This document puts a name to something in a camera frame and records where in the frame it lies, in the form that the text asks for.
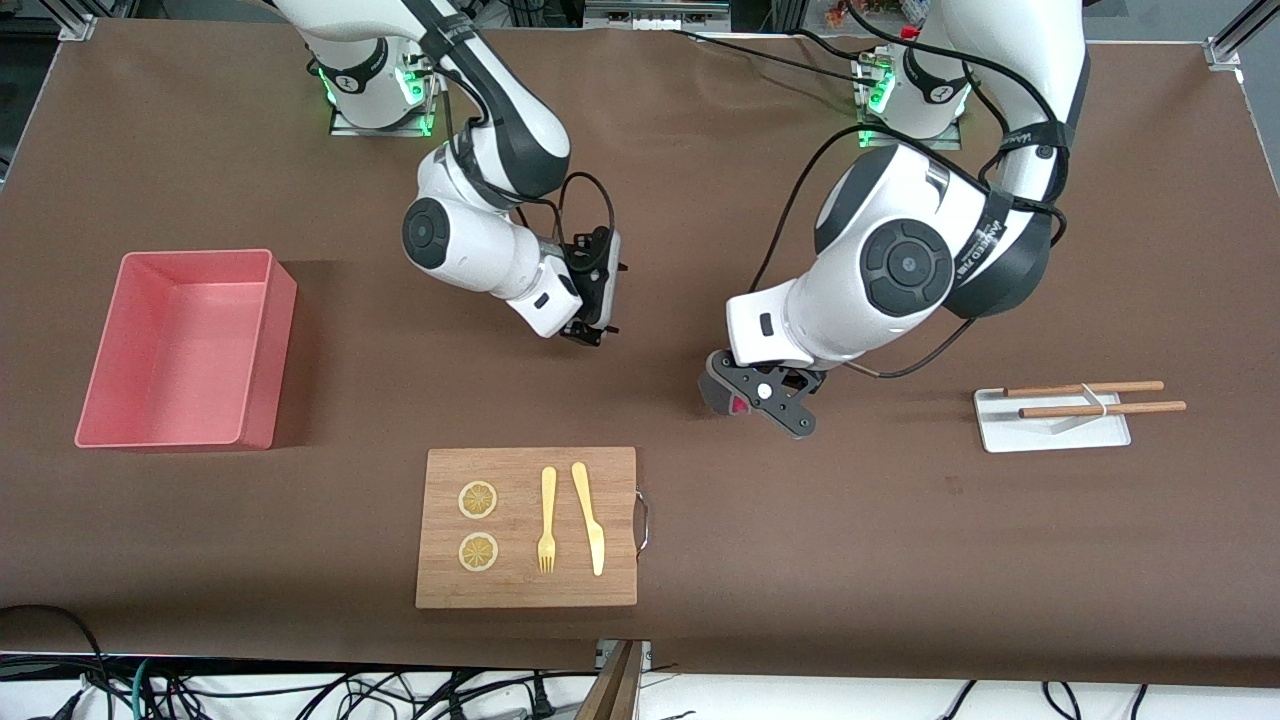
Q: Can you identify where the wooden cutting board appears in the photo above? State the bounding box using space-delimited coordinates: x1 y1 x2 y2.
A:
415 446 651 610

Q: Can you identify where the yellow plastic fork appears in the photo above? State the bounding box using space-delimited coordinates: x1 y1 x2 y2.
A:
537 466 558 574

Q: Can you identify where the yellow plastic knife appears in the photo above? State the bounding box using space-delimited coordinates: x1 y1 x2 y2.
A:
571 461 606 577

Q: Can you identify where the wooden plank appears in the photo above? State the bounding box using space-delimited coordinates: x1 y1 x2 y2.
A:
575 640 643 720

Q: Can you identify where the pink plastic bin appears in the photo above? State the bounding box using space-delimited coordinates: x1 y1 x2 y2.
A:
74 249 299 452

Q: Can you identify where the white rack base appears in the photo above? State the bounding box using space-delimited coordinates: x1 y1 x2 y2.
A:
974 385 1132 454

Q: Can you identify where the aluminium corner profile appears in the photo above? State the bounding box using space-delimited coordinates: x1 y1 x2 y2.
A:
1203 0 1280 71
35 0 101 43

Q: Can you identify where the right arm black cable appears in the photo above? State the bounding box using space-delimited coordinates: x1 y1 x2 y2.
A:
430 20 617 266

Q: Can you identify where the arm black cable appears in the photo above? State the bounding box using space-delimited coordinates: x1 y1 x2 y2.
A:
430 20 617 266
750 0 1071 381

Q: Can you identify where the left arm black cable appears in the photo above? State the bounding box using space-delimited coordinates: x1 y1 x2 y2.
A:
750 0 1071 381

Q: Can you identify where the aluminium frame bar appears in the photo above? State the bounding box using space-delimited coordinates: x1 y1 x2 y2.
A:
583 0 733 33

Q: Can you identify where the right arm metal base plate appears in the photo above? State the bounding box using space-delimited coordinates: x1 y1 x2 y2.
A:
330 45 439 138

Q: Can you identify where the long black table cable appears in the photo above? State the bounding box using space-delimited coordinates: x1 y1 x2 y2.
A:
668 28 886 86

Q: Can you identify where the short black table cable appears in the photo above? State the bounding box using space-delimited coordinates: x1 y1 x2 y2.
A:
785 28 873 63

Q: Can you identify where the small metal bracket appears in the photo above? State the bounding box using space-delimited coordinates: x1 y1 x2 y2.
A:
594 639 653 673

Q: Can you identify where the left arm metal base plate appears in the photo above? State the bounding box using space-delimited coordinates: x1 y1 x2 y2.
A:
858 55 963 151

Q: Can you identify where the thick black looped cable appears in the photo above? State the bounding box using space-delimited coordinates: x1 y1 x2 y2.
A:
0 604 106 701

